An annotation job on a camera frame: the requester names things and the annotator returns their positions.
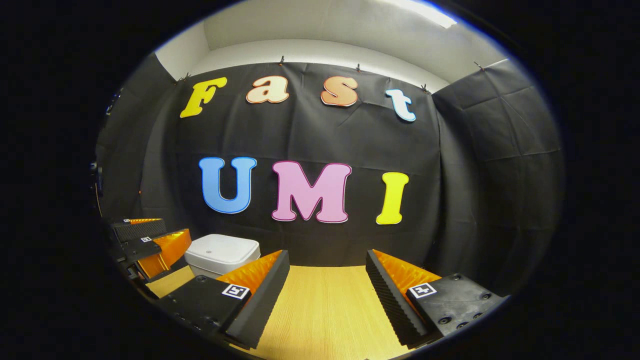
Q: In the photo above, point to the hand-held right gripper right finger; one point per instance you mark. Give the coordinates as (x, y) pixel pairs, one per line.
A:
(390, 300)

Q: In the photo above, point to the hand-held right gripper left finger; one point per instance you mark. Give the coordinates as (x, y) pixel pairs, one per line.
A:
(260, 305)

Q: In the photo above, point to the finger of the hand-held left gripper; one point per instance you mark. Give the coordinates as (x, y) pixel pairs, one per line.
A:
(167, 250)
(142, 230)

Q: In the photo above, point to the white desktop garbage bin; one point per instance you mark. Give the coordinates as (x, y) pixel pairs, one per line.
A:
(222, 250)

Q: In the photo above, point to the wooden desktop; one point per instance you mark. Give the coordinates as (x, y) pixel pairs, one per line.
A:
(325, 310)

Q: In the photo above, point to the black backdrop cloth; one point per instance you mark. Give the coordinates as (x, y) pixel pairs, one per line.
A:
(320, 140)

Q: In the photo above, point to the row of black cloth clips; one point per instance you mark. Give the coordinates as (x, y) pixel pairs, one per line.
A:
(281, 60)

